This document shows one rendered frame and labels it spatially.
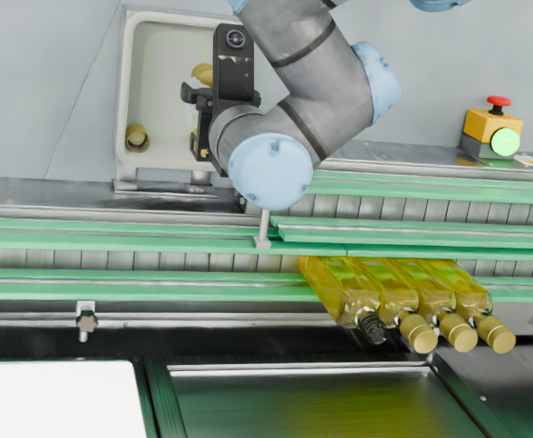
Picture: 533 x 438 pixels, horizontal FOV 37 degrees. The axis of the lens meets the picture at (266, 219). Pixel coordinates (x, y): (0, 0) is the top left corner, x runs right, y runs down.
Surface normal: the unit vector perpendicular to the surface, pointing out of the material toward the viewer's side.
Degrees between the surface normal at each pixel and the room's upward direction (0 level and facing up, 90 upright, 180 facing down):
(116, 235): 90
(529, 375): 89
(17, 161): 0
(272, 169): 1
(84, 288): 90
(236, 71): 32
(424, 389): 90
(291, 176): 1
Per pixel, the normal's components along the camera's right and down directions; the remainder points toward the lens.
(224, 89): 0.25, -0.18
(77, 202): 0.14, -0.93
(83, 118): 0.25, 0.36
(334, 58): 0.53, 0.10
